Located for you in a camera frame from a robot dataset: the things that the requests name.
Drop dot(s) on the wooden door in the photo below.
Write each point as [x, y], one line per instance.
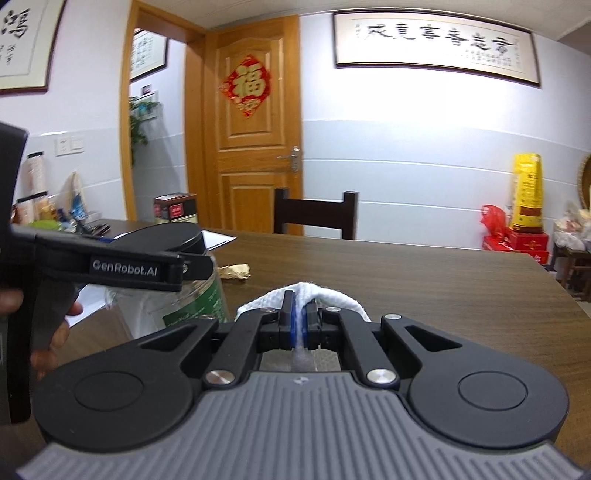
[254, 152]

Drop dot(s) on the clear plastic jar black lid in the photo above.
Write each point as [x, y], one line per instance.
[203, 300]

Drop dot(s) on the yellow rice bag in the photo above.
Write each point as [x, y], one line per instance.
[526, 194]

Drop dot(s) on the dark wooden chair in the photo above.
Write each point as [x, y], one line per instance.
[314, 221]

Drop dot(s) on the woven bamboo basket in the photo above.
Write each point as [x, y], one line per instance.
[586, 184]

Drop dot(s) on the large framed calligraphy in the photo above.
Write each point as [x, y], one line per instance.
[27, 41]

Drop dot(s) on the small framed picture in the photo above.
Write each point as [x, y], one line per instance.
[150, 107]

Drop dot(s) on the wooden stool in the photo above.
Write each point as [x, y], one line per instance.
[570, 272]

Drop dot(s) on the white cloth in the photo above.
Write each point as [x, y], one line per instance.
[341, 295]

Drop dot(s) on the pile of white plastic bags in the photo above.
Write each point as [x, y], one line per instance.
[572, 228]

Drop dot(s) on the wooden door frame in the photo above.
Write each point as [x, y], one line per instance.
[125, 138]

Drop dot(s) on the white light switch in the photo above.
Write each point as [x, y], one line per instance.
[69, 146]

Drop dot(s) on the white paper sheet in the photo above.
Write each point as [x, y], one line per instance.
[219, 241]

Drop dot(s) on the crumpled beige paper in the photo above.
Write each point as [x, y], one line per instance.
[235, 272]

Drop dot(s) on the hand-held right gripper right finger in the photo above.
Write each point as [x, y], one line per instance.
[312, 327]

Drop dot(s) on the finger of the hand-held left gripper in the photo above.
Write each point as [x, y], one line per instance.
[198, 266]

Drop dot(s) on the blue white packet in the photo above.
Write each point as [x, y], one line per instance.
[79, 203]

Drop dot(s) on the framed calligraphy behind doorway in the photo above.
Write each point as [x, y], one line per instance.
[147, 53]

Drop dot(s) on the red door ornament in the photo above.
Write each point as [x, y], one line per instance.
[247, 85]

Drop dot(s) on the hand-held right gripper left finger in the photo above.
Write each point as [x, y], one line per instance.
[291, 323]

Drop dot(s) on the green potted plant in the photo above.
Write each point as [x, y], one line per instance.
[137, 131]

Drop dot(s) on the wide framed calligraphy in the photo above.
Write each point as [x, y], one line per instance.
[434, 46]

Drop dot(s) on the red plastic bag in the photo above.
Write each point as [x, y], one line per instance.
[494, 221]

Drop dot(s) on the brown upright carton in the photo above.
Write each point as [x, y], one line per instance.
[178, 210]

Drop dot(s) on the person's left hand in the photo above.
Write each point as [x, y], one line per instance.
[51, 355]

